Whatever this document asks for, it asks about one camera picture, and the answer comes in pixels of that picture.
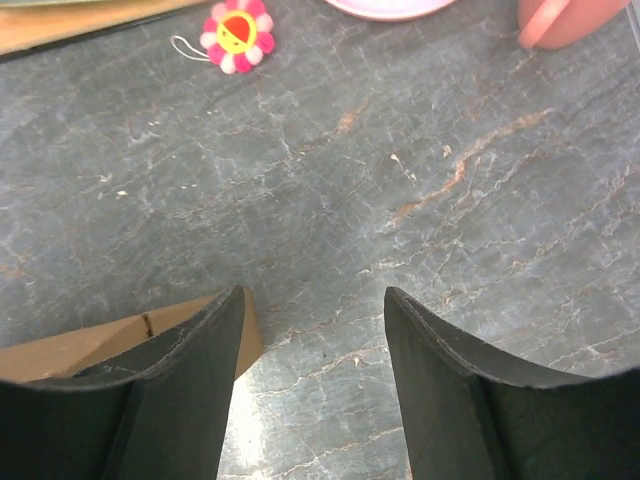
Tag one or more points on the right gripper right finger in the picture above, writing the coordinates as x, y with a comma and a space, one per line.
473, 411

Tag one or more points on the pink mug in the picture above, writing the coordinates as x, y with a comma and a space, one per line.
555, 24

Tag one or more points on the pink plate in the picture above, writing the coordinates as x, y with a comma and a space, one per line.
389, 10

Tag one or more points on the brown cardboard box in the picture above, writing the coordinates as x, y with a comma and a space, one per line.
64, 355

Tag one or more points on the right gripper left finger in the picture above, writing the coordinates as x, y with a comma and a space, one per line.
157, 411

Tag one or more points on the black wire wooden shelf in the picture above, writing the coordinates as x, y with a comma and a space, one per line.
34, 25

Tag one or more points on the pink flower plush keychain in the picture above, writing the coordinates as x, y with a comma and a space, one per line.
236, 36

